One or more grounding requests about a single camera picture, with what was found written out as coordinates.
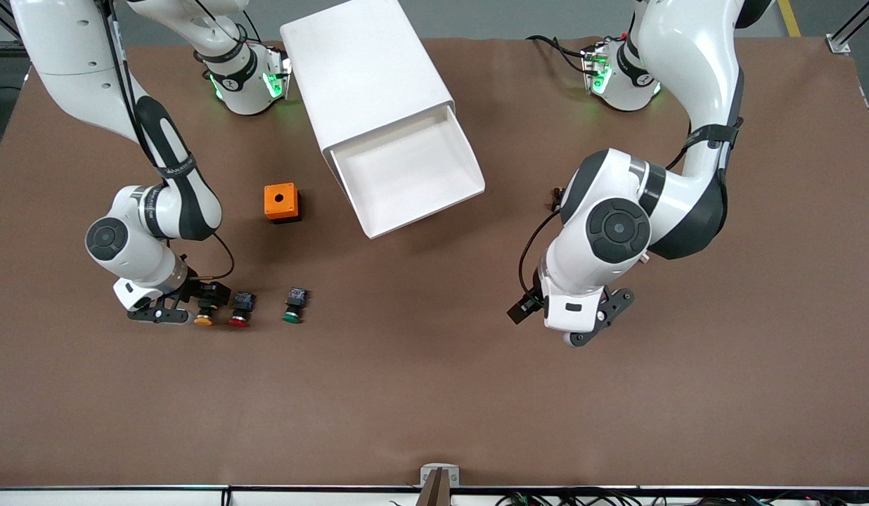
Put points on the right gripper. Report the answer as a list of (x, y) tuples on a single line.
[(193, 289)]

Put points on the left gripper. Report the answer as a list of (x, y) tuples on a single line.
[(524, 306)]

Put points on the yellow mushroom push button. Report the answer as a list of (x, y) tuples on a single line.
[(203, 320)]

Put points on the white plastic drawer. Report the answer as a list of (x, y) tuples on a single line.
[(406, 176)]

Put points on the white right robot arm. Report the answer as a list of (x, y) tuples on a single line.
[(136, 249)]

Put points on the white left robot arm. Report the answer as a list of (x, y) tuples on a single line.
[(687, 56)]

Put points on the red mushroom push button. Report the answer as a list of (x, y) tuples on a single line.
[(242, 313)]

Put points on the green mushroom push button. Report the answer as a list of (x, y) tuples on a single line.
[(294, 309)]

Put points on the black square white-face push button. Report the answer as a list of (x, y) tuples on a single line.
[(557, 200)]

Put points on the white drawer cabinet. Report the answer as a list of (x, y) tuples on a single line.
[(364, 70)]

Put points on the orange button enclosure box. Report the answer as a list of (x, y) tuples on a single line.
[(280, 204)]

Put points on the white table edge rail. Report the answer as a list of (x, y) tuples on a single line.
[(125, 497)]

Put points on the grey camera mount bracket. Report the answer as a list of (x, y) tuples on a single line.
[(439, 492)]

